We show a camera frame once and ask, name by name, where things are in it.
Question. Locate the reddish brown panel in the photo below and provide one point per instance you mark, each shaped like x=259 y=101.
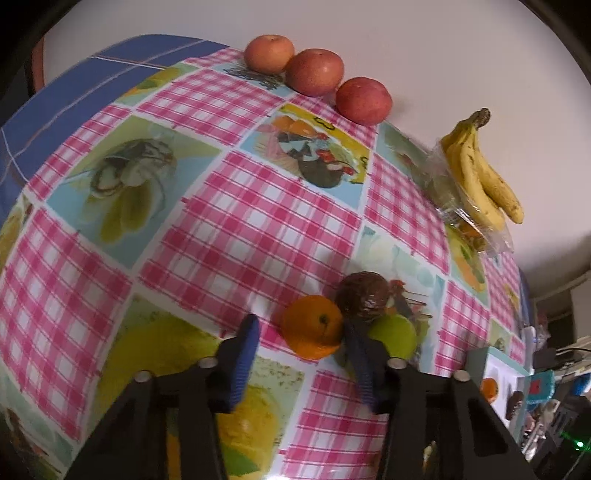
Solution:
x=37 y=60

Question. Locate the dark brown dried date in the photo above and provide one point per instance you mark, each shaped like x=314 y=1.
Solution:
x=515 y=404

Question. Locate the clear plastic container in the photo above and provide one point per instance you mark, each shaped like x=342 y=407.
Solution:
x=443 y=189

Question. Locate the orange in plastic container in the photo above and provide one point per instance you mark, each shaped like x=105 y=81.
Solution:
x=471 y=230

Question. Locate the yellow banana bunch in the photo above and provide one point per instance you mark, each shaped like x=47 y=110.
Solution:
x=480 y=184

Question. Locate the green jujube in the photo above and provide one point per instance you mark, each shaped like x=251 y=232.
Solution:
x=395 y=334

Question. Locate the black power adapter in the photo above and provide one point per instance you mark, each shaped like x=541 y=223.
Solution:
x=547 y=357

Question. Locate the pale orange apple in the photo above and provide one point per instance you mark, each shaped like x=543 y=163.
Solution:
x=269 y=53

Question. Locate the red apple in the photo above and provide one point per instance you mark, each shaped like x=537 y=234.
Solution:
x=315 y=71
x=363 y=100

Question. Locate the dark round passion fruit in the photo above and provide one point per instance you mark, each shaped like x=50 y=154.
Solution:
x=362 y=295

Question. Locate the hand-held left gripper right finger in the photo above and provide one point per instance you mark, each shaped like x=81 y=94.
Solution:
x=360 y=364

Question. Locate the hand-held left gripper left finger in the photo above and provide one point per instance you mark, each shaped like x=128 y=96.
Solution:
x=244 y=364

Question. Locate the white teal cardboard tray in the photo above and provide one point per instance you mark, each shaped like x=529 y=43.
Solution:
x=478 y=364

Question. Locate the teal toy box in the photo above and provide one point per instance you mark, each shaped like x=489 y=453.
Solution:
x=540 y=387

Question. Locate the white power strip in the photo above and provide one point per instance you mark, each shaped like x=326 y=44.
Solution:
x=528 y=334

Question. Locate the mandarin orange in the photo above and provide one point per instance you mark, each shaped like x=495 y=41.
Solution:
x=489 y=388
x=309 y=332

